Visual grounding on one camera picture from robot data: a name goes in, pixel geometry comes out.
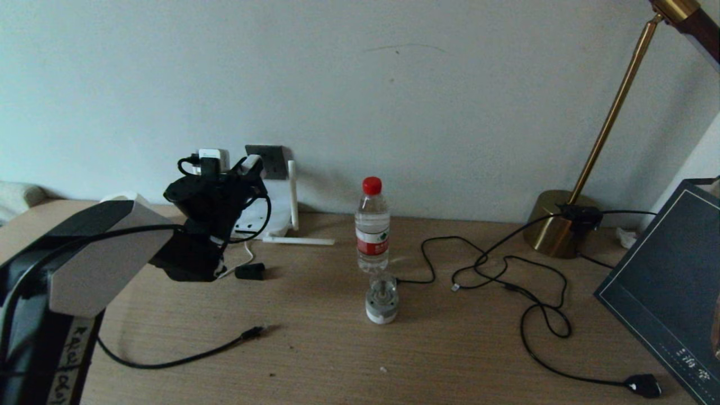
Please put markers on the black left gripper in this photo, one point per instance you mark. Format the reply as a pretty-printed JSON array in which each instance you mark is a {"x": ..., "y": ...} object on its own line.
[{"x": 214, "y": 203}]

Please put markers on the white power adapter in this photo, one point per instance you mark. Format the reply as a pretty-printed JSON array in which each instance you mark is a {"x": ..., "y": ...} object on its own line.
[{"x": 254, "y": 163}]

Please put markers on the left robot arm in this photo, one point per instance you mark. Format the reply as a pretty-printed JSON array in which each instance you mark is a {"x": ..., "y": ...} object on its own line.
[{"x": 90, "y": 264}]

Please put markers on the white wifi router with antennas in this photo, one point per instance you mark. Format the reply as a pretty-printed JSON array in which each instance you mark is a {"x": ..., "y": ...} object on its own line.
[{"x": 279, "y": 216}]

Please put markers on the small black plastic box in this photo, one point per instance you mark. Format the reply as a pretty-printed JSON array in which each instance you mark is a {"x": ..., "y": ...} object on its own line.
[{"x": 250, "y": 272}]

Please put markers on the white toilet paper roll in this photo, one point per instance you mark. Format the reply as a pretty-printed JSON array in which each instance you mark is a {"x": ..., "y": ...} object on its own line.
[{"x": 126, "y": 197}]

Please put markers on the water bottle with red cap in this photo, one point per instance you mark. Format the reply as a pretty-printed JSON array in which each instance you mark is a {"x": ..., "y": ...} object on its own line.
[{"x": 372, "y": 225}]

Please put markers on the small clear humidifier grey base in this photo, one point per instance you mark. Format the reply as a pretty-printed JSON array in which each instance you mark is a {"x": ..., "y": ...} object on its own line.
[{"x": 382, "y": 306}]

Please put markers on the brass desk lamp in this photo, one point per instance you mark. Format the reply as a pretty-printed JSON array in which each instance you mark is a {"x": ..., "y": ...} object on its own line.
[{"x": 554, "y": 230}]

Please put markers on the small black lamp connector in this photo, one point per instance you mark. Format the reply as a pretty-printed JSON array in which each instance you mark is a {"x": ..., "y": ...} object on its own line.
[{"x": 579, "y": 216}]

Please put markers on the crumpled white tissue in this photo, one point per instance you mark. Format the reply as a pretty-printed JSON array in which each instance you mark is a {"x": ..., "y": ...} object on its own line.
[{"x": 624, "y": 239}]

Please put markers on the grey wall power socket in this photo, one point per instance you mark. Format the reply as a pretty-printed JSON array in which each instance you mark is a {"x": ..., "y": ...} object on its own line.
[{"x": 275, "y": 163}]

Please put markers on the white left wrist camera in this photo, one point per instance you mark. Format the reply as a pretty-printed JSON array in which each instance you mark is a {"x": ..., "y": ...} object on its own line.
[{"x": 216, "y": 157}]

